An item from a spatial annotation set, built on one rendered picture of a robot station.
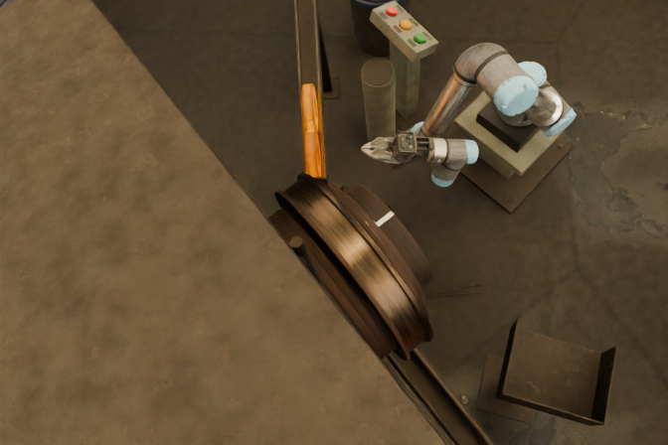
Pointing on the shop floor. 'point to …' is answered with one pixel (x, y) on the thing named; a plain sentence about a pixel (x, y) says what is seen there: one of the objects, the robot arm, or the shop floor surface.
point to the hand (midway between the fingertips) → (365, 150)
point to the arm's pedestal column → (498, 188)
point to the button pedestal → (405, 63)
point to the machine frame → (154, 268)
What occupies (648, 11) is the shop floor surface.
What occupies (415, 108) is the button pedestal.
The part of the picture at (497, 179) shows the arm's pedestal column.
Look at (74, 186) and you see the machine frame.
